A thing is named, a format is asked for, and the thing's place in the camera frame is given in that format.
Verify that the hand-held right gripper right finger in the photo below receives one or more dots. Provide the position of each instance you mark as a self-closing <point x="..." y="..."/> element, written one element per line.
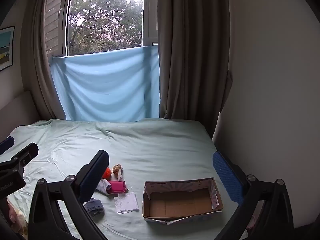
<point x="227" y="180"/>

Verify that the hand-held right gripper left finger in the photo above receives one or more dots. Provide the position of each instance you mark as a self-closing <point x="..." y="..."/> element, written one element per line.
<point x="92" y="177"/>

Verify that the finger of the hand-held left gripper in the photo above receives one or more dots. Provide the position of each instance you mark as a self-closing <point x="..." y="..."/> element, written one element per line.
<point x="25" y="154"/>
<point x="6" y="144"/>

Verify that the pink wallet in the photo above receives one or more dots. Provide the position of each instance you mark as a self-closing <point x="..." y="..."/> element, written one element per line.
<point x="117" y="187"/>

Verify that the cardboard box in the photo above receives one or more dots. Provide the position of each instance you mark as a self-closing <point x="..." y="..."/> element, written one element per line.
<point x="175" y="205"/>

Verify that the person's left hand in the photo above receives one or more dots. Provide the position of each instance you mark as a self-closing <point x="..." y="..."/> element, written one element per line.
<point x="12" y="215"/>

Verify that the white sock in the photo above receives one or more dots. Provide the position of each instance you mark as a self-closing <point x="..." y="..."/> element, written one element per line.
<point x="103" y="186"/>

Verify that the orange ball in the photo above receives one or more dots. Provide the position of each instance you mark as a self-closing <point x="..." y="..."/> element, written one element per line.
<point x="107" y="173"/>

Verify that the brown plush toy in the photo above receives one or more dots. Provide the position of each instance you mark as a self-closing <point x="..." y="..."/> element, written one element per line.
<point x="116" y="168"/>

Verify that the grey blue sock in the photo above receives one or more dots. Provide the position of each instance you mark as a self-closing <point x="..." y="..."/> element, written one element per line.
<point x="93" y="206"/>

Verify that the beige headboard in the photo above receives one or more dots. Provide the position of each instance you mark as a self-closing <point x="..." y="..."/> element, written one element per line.
<point x="17" y="105"/>

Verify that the white tissue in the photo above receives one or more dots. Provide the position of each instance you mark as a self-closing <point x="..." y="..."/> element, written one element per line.
<point x="126" y="202"/>

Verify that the pale yellow printed garment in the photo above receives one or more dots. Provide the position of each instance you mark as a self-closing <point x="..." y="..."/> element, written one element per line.
<point x="23" y="223"/>

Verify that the brown curtain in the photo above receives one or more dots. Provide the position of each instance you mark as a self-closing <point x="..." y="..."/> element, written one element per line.
<point x="190" y="55"/>
<point x="37" y="80"/>

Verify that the light blue hanging cloth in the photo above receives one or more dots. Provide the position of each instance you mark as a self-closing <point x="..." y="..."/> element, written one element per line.
<point x="105" y="87"/>

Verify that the window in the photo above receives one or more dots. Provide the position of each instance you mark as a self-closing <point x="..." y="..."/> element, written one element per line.
<point x="105" y="17"/>

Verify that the wall poster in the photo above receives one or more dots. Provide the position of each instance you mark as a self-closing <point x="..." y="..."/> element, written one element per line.
<point x="6" y="47"/>

